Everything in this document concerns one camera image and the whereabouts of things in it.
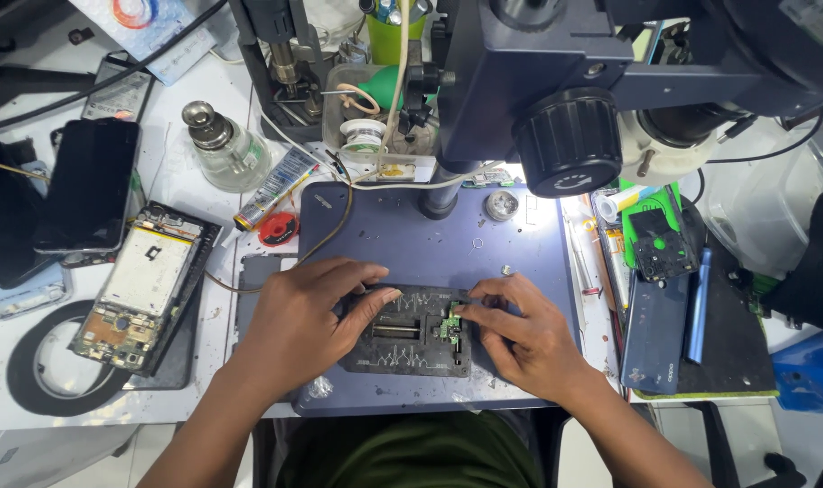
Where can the person's right hand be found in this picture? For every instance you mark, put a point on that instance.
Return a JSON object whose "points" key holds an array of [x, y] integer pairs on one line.
{"points": [[543, 339]]}

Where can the person's left hand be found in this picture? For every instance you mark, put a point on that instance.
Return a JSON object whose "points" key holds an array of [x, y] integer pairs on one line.
{"points": [[296, 318]]}

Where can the small green circuit board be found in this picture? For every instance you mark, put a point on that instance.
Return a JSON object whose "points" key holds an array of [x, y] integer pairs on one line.
{"points": [[450, 327]]}

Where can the black circuit board holder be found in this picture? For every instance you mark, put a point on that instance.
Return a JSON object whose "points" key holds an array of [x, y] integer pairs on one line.
{"points": [[405, 352]]}

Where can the red solder wick spool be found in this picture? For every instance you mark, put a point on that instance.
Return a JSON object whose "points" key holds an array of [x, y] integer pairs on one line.
{"points": [[278, 229]]}

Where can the metal tweezers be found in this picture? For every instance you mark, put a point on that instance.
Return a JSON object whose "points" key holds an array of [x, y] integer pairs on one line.
{"points": [[579, 254]]}

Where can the blue phone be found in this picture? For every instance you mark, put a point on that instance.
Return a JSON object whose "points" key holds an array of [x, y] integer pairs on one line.
{"points": [[652, 339]]}

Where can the metal sim pin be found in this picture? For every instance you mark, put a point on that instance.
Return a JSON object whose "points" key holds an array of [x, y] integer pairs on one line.
{"points": [[476, 245]]}

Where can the dark grey phone back cover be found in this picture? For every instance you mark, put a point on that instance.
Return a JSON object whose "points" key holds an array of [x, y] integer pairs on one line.
{"points": [[174, 359]]}

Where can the grey glue tube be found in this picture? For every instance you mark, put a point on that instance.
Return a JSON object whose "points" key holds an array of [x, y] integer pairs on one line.
{"points": [[276, 186]]}

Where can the round metal tin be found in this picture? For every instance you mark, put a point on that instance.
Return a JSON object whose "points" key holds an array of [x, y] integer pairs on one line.
{"points": [[502, 205]]}

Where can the blue microscope base mat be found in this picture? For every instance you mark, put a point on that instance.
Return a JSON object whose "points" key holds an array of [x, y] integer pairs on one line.
{"points": [[425, 230]]}

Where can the opened phone with exposed board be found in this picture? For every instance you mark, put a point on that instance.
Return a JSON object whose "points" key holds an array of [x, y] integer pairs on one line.
{"points": [[144, 284]]}

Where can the blue pen tool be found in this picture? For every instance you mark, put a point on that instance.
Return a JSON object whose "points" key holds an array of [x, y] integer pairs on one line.
{"points": [[697, 305]]}

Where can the white tube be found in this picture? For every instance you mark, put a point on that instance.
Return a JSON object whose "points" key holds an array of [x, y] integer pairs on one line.
{"points": [[621, 201]]}

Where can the green plastic card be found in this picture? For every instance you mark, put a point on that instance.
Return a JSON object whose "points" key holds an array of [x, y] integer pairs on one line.
{"points": [[638, 207]]}

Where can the green board with connectors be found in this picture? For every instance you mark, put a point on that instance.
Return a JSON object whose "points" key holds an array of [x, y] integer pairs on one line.
{"points": [[487, 179]]}

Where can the person's green shirt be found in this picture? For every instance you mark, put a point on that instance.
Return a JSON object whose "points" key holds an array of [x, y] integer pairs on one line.
{"points": [[411, 454]]}

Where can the glass bottle with metal pump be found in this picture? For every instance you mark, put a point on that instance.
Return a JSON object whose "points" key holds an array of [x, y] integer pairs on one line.
{"points": [[232, 152]]}

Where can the black work mat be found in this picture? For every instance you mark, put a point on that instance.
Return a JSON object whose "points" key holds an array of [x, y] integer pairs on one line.
{"points": [[730, 339]]}

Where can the clear plastic tray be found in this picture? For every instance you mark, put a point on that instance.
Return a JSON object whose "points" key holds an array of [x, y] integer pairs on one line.
{"points": [[333, 122]]}

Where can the black chair base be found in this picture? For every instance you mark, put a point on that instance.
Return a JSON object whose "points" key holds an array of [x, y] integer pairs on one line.
{"points": [[737, 447]]}

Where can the green rubber blower bulb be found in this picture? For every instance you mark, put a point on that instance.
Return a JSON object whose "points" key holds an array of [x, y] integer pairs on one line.
{"points": [[384, 88]]}

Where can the black phone with glossy screen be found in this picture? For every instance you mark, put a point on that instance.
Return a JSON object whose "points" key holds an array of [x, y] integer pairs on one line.
{"points": [[90, 183]]}

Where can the black hot air tool stand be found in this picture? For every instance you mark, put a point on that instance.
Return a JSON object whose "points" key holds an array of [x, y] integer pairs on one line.
{"points": [[283, 61]]}

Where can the dark blue microscope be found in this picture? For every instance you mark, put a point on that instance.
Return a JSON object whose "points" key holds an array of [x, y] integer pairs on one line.
{"points": [[540, 74]]}

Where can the blue plastic box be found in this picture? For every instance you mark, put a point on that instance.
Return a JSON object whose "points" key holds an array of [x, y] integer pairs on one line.
{"points": [[811, 373]]}

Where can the clear phone case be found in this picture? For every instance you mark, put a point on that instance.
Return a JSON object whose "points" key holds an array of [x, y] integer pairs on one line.
{"points": [[25, 298]]}

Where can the black tape roll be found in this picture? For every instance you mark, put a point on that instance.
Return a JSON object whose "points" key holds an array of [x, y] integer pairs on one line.
{"points": [[22, 366]]}

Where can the grey phone battery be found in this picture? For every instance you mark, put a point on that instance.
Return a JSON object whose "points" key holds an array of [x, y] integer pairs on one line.
{"points": [[117, 95]]}

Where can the green cup with tools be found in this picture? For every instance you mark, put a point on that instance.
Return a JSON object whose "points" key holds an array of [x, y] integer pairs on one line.
{"points": [[388, 40]]}

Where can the black phone with dark screen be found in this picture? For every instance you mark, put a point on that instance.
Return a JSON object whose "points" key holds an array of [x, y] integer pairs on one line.
{"points": [[1, 217]]}

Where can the white box with swirl print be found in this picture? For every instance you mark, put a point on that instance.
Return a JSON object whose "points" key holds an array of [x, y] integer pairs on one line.
{"points": [[154, 34]]}

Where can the grey phone frame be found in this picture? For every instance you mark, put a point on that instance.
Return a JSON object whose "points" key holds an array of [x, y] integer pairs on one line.
{"points": [[252, 284]]}

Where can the black phone camera frame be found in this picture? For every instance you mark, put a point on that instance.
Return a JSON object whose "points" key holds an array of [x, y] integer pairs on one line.
{"points": [[665, 247]]}

